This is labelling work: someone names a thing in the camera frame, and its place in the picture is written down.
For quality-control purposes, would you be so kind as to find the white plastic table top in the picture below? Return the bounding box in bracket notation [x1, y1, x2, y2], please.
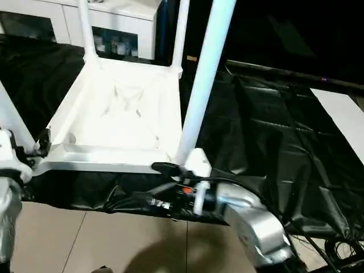
[31, 56, 197, 177]

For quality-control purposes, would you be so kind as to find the black mat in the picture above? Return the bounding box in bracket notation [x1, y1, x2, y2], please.
[0, 33, 364, 239]

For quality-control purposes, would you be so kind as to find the white cabinet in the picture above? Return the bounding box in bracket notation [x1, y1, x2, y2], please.
[0, 0, 166, 60]

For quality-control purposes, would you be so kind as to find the white flat board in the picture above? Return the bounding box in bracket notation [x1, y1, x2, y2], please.
[310, 88, 364, 151]

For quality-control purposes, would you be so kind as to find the large black furniture piece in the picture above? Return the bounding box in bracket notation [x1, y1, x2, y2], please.
[162, 0, 364, 86]

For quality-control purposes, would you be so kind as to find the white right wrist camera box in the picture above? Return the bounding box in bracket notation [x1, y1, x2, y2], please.
[183, 148, 212, 216]

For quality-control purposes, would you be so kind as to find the black floor cable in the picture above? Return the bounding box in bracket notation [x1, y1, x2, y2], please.
[284, 233, 364, 271]

